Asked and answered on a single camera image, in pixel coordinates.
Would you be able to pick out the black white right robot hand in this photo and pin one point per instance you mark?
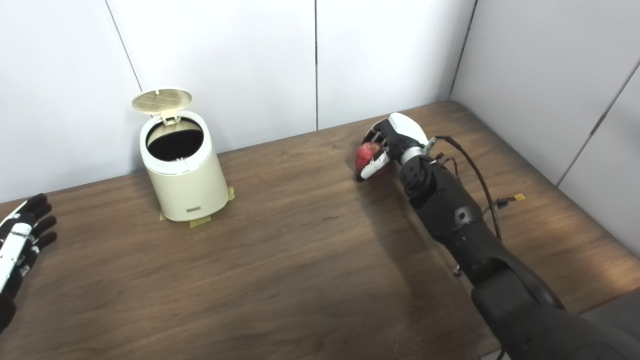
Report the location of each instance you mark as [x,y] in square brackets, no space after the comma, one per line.
[405,130]

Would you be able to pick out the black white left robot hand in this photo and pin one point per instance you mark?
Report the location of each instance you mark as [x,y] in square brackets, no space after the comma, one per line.
[15,245]

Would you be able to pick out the red apple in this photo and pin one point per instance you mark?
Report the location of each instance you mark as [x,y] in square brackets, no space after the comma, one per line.
[366,152]

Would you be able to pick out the cream round bin lid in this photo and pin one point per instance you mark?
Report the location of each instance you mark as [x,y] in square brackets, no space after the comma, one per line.
[161,100]

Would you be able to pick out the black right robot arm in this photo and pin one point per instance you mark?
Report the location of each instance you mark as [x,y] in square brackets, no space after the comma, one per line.
[465,225]

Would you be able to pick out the cream-colored bin body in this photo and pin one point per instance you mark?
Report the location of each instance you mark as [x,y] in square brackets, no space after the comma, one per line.
[190,190]

